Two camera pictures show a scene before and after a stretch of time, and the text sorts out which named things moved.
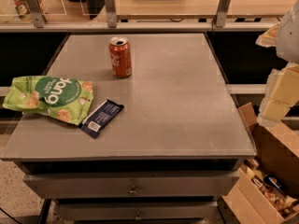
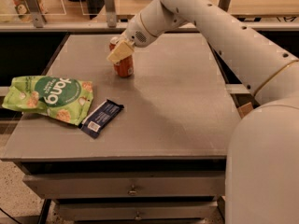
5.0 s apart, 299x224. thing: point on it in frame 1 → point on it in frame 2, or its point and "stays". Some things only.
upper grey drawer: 132,186 stays
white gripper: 289,37 → 135,32
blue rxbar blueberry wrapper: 100,118 stays
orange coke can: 121,56 stays
